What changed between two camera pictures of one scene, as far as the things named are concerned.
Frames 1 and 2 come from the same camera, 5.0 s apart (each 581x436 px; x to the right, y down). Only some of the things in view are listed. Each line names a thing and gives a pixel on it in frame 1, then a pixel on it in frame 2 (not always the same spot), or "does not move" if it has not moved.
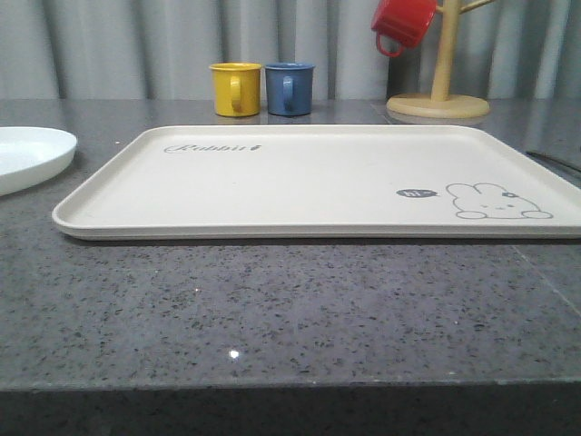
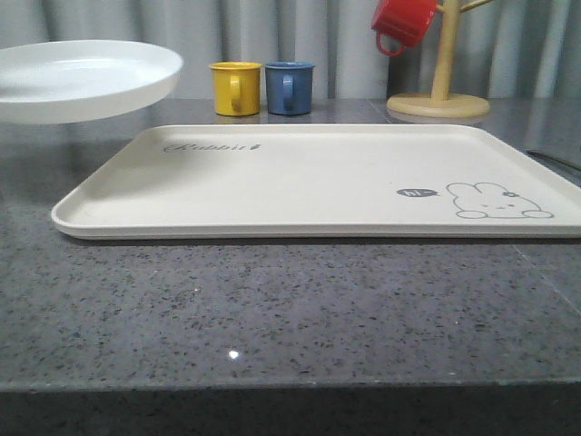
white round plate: (31, 157) to (82, 80)
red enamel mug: (406, 22) does not move
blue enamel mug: (290, 86) does not move
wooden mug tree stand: (439, 104) does not move
